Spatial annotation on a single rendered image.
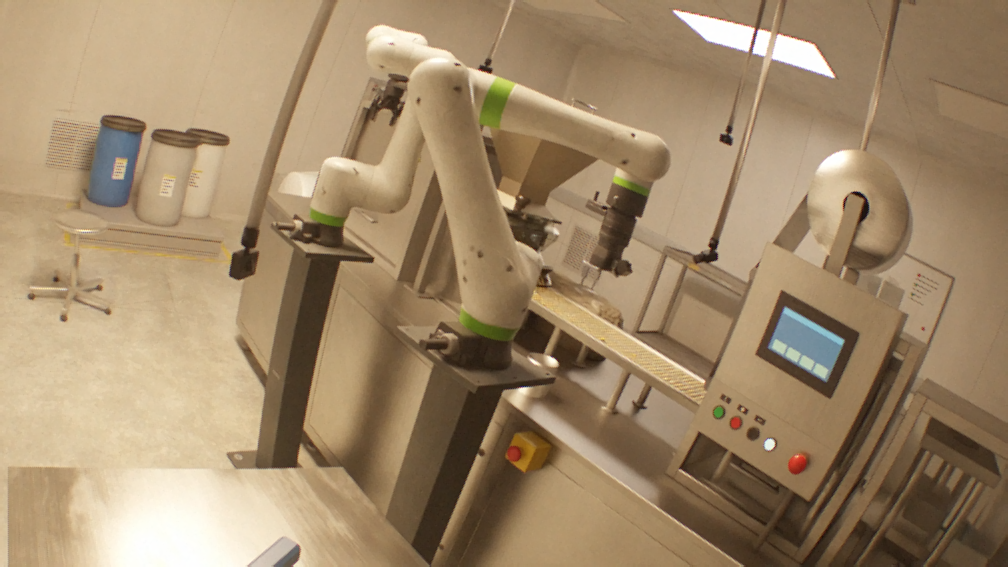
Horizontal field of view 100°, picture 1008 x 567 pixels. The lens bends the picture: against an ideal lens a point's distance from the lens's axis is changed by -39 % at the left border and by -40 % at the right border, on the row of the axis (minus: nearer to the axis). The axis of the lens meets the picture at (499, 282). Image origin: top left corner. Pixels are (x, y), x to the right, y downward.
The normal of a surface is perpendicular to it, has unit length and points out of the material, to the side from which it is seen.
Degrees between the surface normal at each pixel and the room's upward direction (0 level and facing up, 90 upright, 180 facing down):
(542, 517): 90
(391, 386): 90
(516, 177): 114
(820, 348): 90
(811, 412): 90
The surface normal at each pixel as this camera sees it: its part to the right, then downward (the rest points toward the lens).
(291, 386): 0.69, 0.40
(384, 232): -0.71, -0.08
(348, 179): 0.33, 0.29
